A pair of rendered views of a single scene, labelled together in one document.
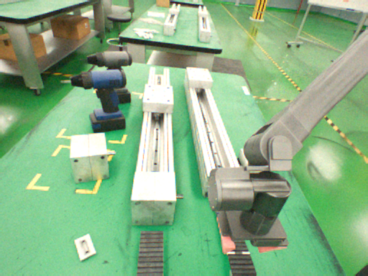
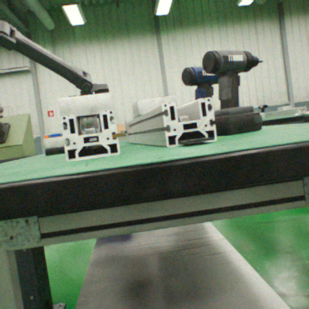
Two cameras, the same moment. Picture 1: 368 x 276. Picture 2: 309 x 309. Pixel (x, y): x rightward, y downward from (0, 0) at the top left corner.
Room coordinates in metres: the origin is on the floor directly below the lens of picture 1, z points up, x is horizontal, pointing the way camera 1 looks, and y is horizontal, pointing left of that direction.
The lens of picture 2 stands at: (1.94, 0.10, 0.81)
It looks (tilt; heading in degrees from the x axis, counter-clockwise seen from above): 3 degrees down; 180
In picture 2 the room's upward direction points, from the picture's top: 8 degrees counter-clockwise
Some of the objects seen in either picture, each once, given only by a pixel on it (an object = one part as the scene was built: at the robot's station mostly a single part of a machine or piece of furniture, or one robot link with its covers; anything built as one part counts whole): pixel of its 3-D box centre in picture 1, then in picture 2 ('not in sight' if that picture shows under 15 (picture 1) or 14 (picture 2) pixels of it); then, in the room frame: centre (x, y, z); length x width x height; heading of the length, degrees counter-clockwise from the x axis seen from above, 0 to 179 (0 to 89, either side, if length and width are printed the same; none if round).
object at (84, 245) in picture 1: (85, 246); not in sight; (0.26, 0.18, 0.78); 0.05 x 0.03 x 0.01; 39
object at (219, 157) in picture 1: (203, 114); (92, 136); (0.85, -0.07, 0.82); 0.80 x 0.10 x 0.09; 9
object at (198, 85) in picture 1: (198, 80); (87, 114); (1.10, -0.03, 0.87); 0.16 x 0.11 x 0.07; 9
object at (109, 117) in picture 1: (97, 101); (213, 100); (0.72, 0.32, 0.89); 0.20 x 0.08 x 0.22; 120
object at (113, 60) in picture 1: (108, 78); (240, 91); (0.93, 0.36, 0.89); 0.20 x 0.08 x 0.22; 121
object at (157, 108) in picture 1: (158, 100); (154, 112); (0.82, 0.12, 0.87); 0.16 x 0.11 x 0.07; 9
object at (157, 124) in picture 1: (157, 111); (156, 128); (0.82, 0.12, 0.82); 0.80 x 0.10 x 0.09; 9
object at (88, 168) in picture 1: (95, 156); not in sight; (0.50, 0.25, 0.83); 0.11 x 0.10 x 0.10; 114
